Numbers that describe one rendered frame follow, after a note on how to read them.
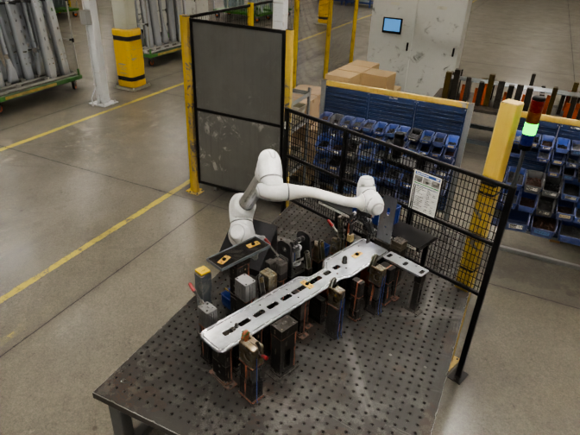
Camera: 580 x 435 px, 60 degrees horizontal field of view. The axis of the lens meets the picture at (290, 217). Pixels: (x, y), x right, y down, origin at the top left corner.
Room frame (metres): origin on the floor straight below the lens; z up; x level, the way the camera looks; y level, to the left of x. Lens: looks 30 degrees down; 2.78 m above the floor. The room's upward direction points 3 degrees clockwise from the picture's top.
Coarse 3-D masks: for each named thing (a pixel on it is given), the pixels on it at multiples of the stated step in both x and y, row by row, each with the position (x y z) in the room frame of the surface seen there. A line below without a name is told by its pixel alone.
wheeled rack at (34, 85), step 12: (0, 0) 8.84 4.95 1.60; (24, 0) 8.97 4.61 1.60; (72, 36) 9.43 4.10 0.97; (72, 72) 9.40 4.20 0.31; (24, 84) 8.64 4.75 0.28; (36, 84) 8.61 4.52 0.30; (48, 84) 8.73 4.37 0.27; (60, 84) 8.97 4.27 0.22; (72, 84) 9.34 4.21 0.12; (0, 96) 7.90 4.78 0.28; (12, 96) 8.01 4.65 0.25; (0, 108) 7.85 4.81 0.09
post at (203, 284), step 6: (198, 276) 2.18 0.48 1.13; (204, 276) 2.18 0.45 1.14; (210, 276) 2.20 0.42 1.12; (198, 282) 2.18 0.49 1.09; (204, 282) 2.17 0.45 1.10; (210, 282) 2.20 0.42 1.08; (198, 288) 2.19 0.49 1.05; (204, 288) 2.17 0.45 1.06; (210, 288) 2.20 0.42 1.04; (198, 294) 2.20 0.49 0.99; (204, 294) 2.18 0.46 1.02; (210, 294) 2.21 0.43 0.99; (198, 300) 2.20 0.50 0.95; (204, 300) 2.18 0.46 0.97; (210, 300) 2.21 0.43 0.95; (198, 312) 2.21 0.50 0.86
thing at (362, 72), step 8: (352, 64) 7.87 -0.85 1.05; (360, 64) 7.90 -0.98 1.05; (368, 64) 7.92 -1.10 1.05; (376, 64) 7.95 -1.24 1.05; (328, 72) 7.25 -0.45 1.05; (336, 72) 7.27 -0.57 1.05; (344, 72) 7.30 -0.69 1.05; (352, 72) 7.32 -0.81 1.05; (360, 72) 7.36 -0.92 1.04; (368, 72) 7.36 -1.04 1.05; (376, 72) 7.39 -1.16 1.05; (384, 72) 7.41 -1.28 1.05; (392, 72) 7.43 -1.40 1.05; (336, 80) 7.09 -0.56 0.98; (344, 80) 7.03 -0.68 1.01; (352, 80) 7.09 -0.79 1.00; (360, 80) 7.35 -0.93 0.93; (368, 80) 7.29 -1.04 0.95; (376, 80) 7.23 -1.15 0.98; (384, 80) 7.17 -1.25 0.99; (392, 80) 7.37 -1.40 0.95; (344, 88) 7.02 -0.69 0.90; (384, 88) 7.17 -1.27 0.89; (392, 88) 7.42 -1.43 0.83; (400, 88) 7.85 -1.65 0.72; (392, 96) 7.47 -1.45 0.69
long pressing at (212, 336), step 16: (336, 256) 2.64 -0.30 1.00; (368, 256) 2.65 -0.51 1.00; (320, 272) 2.46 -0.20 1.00; (336, 272) 2.47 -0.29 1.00; (352, 272) 2.48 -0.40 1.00; (288, 288) 2.29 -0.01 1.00; (320, 288) 2.30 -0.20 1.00; (256, 304) 2.14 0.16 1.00; (288, 304) 2.15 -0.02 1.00; (224, 320) 1.99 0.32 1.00; (240, 320) 2.00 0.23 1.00; (256, 320) 2.00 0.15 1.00; (272, 320) 2.01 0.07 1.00; (208, 336) 1.87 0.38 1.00; (224, 336) 1.88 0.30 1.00; (240, 336) 1.88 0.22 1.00
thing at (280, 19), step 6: (276, 0) 7.16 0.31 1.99; (282, 0) 7.12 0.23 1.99; (276, 6) 7.16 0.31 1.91; (282, 6) 7.12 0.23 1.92; (276, 12) 7.15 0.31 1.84; (282, 12) 7.12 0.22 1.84; (276, 18) 7.15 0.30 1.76; (282, 18) 7.12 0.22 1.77; (276, 24) 7.15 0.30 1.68; (282, 24) 7.12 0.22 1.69
